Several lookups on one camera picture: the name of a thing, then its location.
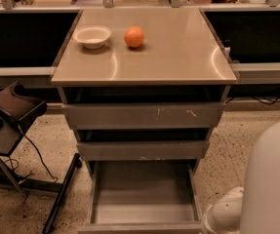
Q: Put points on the black device on stand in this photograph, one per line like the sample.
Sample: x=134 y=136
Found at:
x=17 y=108

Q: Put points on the grey drawer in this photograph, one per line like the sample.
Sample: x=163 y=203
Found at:
x=134 y=116
x=167 y=144
x=143 y=197

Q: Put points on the orange fruit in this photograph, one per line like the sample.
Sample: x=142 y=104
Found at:
x=134 y=37

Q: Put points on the grey top drawer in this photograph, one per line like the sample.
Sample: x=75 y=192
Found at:
x=134 y=116

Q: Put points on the grey middle drawer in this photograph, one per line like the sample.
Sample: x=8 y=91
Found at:
x=167 y=144

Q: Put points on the white bowl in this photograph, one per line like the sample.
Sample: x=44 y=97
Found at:
x=92 y=37

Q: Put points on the grey metal drawer cabinet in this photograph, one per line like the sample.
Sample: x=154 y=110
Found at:
x=180 y=60

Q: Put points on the grey metal side stand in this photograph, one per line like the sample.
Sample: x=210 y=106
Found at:
x=9 y=141

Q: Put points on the black floor bar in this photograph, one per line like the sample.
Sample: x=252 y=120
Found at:
x=49 y=224

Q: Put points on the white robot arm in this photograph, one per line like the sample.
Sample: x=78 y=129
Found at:
x=253 y=208

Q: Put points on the grey bottom drawer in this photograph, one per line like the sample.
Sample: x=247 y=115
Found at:
x=143 y=197

